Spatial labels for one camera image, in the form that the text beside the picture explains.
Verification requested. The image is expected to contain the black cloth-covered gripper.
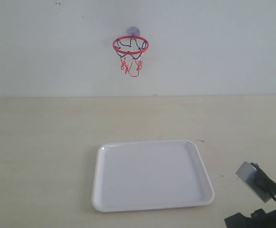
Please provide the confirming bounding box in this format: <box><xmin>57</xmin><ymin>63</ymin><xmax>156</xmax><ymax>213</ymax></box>
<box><xmin>224</xmin><ymin>168</ymin><xmax>276</xmax><ymax>228</ymax></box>

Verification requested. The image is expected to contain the red mini basketball hoop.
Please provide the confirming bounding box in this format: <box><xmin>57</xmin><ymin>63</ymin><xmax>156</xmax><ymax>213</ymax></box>
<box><xmin>112</xmin><ymin>35</ymin><xmax>149</xmax><ymax>77</ymax></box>

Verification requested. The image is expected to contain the white rectangular plastic tray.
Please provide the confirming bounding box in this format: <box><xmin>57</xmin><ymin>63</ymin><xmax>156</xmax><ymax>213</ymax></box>
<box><xmin>91</xmin><ymin>140</ymin><xmax>215</xmax><ymax>212</ymax></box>

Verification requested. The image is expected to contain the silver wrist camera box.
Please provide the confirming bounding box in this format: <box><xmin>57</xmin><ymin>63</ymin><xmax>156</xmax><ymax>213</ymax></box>
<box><xmin>236</xmin><ymin>161</ymin><xmax>271</xmax><ymax>203</ymax></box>

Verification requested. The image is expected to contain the clear suction cup mount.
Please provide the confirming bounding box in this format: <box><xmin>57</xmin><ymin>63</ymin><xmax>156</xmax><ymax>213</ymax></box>
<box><xmin>127</xmin><ymin>26</ymin><xmax>141</xmax><ymax>36</ymax></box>

